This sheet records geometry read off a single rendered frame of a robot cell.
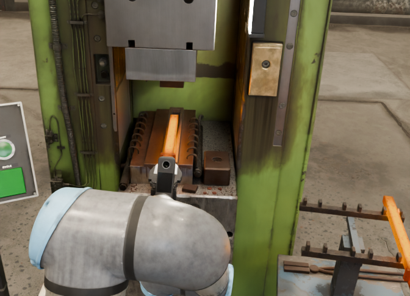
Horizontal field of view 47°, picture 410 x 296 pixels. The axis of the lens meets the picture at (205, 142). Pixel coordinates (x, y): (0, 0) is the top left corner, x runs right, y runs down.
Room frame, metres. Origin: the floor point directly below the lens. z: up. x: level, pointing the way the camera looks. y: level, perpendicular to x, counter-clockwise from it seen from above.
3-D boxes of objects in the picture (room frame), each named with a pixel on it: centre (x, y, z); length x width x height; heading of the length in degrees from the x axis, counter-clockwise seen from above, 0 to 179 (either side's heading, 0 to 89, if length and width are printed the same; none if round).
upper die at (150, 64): (1.48, 0.14, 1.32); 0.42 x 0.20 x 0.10; 1
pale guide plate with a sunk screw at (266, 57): (1.41, -0.18, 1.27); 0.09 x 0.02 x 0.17; 91
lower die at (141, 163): (1.48, 0.14, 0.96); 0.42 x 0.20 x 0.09; 1
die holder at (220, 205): (1.49, 0.08, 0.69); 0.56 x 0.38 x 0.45; 1
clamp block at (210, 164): (1.33, -0.04, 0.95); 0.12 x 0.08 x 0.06; 1
